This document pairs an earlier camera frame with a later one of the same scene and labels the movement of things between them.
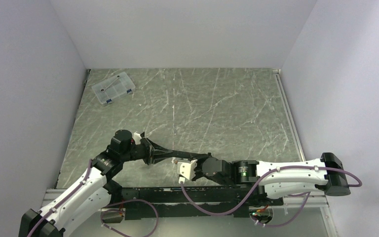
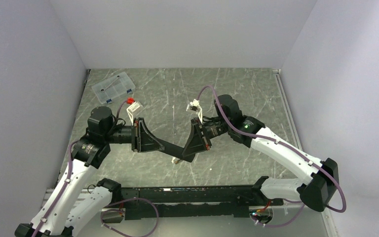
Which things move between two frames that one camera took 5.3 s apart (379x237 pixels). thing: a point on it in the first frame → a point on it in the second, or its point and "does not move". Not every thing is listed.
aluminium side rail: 277,71 does not move
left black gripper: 153,153 → 142,138
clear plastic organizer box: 113,88 does not move
